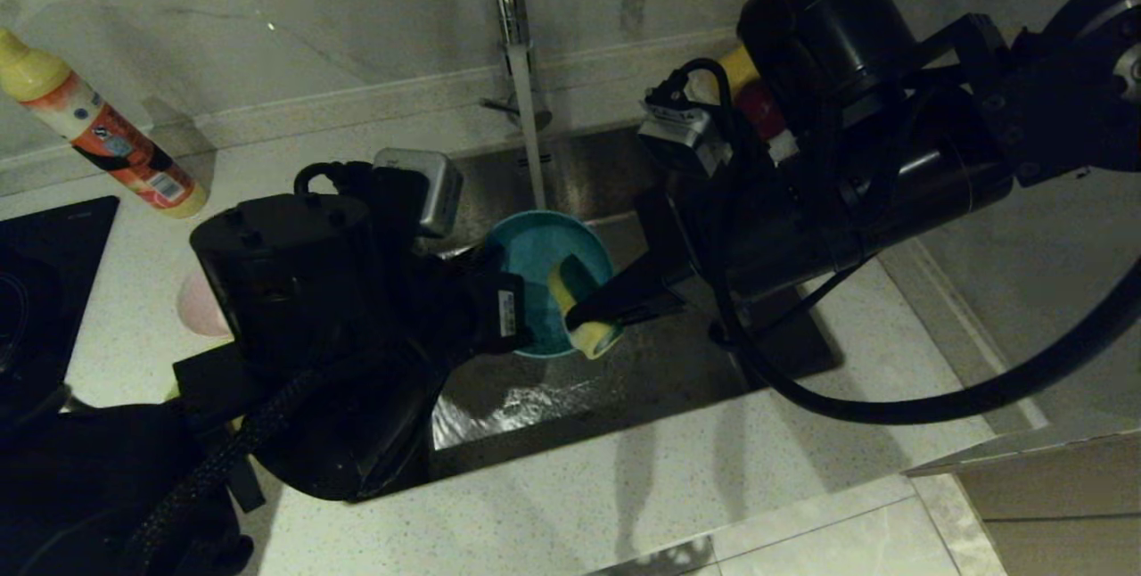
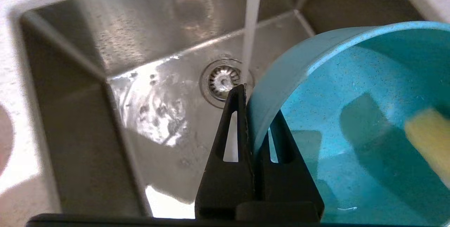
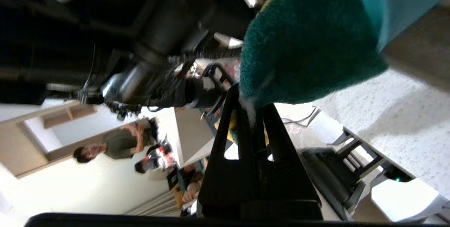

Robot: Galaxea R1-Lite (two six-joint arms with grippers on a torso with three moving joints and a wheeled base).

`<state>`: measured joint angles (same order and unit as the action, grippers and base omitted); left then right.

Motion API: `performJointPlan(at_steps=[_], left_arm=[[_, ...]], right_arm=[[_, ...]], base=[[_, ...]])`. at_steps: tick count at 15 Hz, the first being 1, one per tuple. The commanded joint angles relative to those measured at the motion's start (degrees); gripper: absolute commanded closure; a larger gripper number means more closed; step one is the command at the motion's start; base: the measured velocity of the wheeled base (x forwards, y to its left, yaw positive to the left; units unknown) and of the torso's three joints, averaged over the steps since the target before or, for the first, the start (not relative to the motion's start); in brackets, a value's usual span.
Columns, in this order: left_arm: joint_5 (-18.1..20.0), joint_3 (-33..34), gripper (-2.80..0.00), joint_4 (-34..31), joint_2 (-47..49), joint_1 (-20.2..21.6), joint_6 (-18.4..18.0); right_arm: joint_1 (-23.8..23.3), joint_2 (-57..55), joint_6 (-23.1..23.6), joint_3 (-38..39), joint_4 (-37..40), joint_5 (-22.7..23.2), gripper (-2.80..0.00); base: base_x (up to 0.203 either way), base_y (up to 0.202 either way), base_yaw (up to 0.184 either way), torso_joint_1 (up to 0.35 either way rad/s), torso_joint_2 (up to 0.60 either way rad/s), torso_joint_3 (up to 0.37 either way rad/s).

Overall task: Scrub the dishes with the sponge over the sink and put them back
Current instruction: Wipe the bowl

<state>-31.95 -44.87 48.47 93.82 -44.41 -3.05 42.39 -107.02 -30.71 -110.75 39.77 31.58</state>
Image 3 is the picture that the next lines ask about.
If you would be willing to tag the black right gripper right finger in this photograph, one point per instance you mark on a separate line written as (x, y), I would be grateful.
(284, 188)

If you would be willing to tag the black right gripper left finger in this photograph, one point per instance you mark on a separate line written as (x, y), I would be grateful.
(225, 185)

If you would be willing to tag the green and yellow sponge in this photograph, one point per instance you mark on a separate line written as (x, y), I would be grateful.
(309, 44)

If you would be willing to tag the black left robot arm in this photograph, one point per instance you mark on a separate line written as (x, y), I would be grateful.
(165, 26)

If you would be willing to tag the white and black robot base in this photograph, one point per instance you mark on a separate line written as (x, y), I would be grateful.
(404, 199)

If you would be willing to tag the seated person white shirt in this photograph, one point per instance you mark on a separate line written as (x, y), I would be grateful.
(158, 170)

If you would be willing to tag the person in olive shirt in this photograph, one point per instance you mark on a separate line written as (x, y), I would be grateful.
(119, 142)

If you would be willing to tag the light wooden shelf unit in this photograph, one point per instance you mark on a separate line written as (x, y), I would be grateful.
(21, 149)

